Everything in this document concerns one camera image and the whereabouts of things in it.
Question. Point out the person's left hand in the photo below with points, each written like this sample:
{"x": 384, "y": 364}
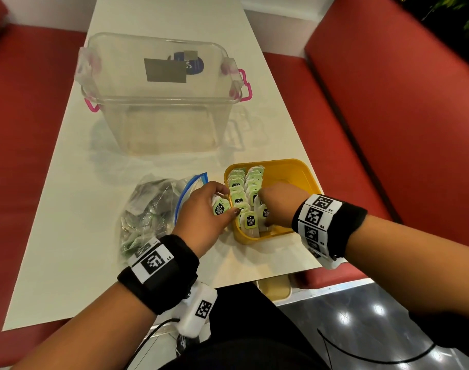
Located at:
{"x": 199, "y": 223}

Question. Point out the person's right hand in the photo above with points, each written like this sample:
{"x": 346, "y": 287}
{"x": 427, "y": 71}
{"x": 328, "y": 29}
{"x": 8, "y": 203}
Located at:
{"x": 286, "y": 204}

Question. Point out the yellow tray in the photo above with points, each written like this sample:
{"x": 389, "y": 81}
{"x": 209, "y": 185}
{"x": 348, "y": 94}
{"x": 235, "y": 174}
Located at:
{"x": 292, "y": 173}

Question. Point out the rows of green-tagged tea bags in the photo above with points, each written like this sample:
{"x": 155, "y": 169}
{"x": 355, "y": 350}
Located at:
{"x": 250, "y": 219}

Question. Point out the clear zip bag blue seal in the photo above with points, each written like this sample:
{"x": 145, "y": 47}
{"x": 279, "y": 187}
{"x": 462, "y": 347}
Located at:
{"x": 142, "y": 188}

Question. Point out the person's right forearm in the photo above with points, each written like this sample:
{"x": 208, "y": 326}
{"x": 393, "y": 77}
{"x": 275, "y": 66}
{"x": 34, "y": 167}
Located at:
{"x": 419, "y": 269}

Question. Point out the person's left forearm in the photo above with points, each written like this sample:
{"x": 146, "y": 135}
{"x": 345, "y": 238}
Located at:
{"x": 92, "y": 335}

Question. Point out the person's black trousers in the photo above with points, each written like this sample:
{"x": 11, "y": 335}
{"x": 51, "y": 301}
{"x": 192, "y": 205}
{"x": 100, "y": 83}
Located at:
{"x": 249, "y": 331}

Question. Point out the person's black sleeve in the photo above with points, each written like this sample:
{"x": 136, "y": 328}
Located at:
{"x": 450, "y": 329}

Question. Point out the black right wristband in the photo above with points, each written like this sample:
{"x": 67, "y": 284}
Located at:
{"x": 346, "y": 223}

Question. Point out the black wristband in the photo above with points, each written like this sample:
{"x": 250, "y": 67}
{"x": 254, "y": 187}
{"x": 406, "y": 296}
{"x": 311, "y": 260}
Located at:
{"x": 346, "y": 223}
{"x": 169, "y": 292}

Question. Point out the black left wristband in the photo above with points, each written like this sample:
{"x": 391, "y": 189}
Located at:
{"x": 169, "y": 292}

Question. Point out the yellow lid under table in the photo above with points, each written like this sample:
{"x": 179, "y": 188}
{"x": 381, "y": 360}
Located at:
{"x": 274, "y": 289}

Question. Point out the black and white shoe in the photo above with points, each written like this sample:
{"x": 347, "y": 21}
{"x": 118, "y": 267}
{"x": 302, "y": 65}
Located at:
{"x": 181, "y": 344}

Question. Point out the red bench seat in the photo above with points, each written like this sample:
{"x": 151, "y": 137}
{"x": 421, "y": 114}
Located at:
{"x": 404, "y": 92}
{"x": 26, "y": 169}

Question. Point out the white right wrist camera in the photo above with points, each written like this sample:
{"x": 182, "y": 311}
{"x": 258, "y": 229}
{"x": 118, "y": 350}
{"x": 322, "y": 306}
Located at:
{"x": 330, "y": 263}

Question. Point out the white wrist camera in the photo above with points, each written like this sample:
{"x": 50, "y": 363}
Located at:
{"x": 190, "y": 323}
{"x": 330, "y": 263}

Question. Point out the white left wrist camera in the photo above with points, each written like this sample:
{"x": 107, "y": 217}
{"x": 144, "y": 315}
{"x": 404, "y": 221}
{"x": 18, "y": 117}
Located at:
{"x": 190, "y": 323}

